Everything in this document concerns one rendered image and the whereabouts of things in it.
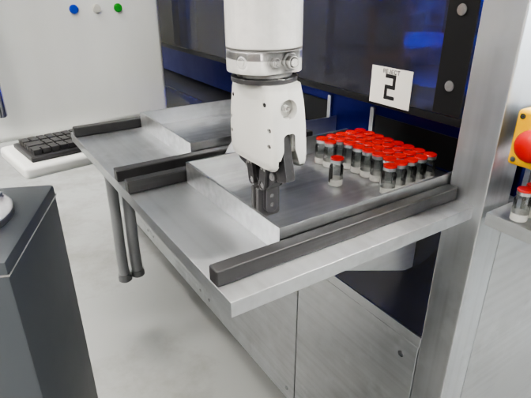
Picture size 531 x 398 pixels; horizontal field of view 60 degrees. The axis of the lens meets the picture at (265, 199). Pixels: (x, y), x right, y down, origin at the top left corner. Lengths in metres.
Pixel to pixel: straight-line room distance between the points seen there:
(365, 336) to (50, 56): 1.02
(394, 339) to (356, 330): 0.11
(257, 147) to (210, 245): 0.14
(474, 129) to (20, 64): 1.05
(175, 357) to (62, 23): 1.10
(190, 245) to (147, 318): 1.33
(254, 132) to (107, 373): 1.31
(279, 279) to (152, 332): 1.35
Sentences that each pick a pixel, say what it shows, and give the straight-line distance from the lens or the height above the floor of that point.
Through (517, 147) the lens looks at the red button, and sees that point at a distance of 0.63.
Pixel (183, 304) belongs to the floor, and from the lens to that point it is 1.93.
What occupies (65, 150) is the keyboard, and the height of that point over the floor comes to 0.82.
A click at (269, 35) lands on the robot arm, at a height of 1.12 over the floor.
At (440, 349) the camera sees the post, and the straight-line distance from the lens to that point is 0.88.
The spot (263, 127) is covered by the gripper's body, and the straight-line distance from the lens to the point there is 0.51.
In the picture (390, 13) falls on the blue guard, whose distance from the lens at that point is 0.79.
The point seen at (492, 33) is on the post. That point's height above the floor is 1.11.
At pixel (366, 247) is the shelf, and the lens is 0.58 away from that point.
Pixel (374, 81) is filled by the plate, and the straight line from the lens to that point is 0.81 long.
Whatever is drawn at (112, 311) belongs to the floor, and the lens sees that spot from 1.96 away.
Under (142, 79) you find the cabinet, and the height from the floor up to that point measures 0.91.
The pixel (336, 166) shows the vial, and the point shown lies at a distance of 0.72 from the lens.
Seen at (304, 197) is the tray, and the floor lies 0.88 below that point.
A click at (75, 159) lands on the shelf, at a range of 1.17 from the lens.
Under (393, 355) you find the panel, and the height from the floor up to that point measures 0.52.
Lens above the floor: 1.17
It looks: 25 degrees down
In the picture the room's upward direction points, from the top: straight up
